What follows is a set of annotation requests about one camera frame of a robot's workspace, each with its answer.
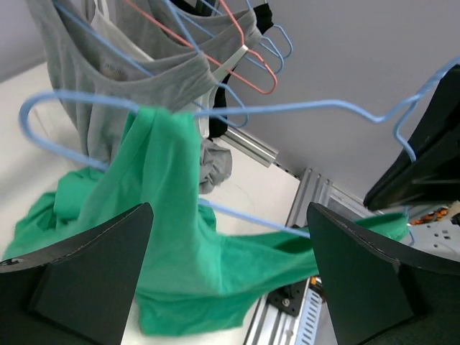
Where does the aluminium frame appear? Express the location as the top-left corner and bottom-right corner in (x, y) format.
(215, 127), (460, 345)

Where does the grey tank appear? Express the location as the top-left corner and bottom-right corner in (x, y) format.
(115, 1), (272, 63)
(27, 0), (234, 195)

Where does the white tank top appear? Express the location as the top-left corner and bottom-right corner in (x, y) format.
(91, 0), (249, 138)

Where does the blue hanger with black top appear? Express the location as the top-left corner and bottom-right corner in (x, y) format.
(193, 0), (294, 76)

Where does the blue wire hanger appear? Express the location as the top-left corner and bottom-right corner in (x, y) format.
(53, 1), (249, 128)
(18, 55), (460, 245)

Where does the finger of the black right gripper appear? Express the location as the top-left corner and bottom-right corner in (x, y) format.
(364, 65), (459, 211)

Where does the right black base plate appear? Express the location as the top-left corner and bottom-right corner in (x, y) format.
(267, 280), (307, 317)

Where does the black tank top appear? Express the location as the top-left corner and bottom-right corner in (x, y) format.
(208, 0), (276, 139)

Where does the green tank top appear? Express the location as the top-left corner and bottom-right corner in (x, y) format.
(3, 106), (410, 337)

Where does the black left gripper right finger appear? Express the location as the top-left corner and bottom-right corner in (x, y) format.
(307, 203), (459, 344)

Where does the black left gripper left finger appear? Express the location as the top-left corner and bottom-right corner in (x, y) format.
(1, 203), (154, 344)

